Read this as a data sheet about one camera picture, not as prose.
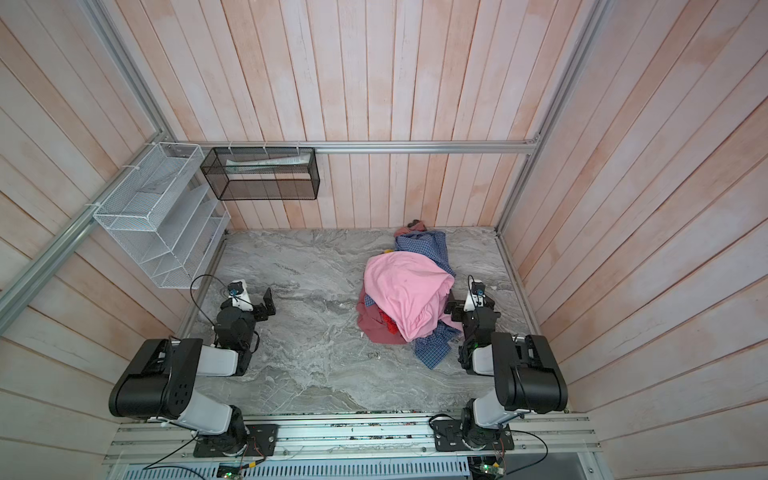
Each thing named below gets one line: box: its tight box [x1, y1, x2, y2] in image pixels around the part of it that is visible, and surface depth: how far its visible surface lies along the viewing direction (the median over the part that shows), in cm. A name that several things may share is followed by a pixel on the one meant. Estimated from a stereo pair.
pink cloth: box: [363, 251, 462, 342], surface depth 87 cm
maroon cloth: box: [356, 285, 408, 345], surface depth 92 cm
